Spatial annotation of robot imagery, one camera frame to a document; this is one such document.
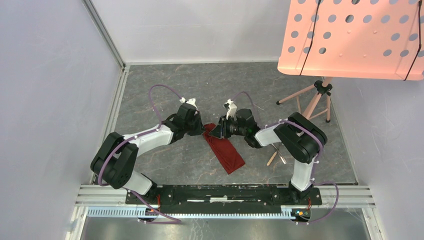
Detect white slotted cable duct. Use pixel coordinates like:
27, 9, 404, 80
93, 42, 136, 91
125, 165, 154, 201
87, 206, 310, 220

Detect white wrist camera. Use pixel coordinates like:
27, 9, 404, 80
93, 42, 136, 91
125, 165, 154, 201
179, 97, 198, 110
223, 99, 237, 120

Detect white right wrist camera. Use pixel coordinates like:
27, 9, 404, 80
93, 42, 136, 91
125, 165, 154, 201
223, 99, 237, 120

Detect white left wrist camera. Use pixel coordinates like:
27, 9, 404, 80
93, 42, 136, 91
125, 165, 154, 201
179, 97, 198, 110

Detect pink perforated stand tray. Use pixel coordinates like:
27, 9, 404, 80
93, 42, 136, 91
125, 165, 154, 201
277, 0, 424, 81

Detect pink tripod stand legs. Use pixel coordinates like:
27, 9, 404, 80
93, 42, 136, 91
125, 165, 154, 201
276, 76, 333, 123

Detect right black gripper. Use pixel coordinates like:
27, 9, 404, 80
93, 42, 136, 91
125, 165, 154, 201
209, 114, 247, 139

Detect wooden handled spoon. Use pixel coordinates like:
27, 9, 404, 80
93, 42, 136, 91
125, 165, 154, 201
266, 143, 278, 166

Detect metal fork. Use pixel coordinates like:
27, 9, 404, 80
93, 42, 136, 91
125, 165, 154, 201
272, 144, 287, 164

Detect aluminium frame rail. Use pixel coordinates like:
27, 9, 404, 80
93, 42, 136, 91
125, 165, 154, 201
82, 0, 126, 69

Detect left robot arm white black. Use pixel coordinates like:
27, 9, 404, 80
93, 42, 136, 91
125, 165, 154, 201
90, 98, 205, 204

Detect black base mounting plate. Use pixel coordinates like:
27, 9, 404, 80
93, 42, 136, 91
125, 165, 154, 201
125, 184, 323, 214

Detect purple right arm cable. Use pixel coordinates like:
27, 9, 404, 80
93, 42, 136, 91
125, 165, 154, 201
231, 91, 340, 226

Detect dark red cloth napkin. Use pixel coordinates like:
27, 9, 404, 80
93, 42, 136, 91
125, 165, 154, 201
203, 123, 246, 175

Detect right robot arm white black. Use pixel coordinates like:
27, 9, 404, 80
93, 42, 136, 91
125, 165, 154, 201
208, 108, 328, 204

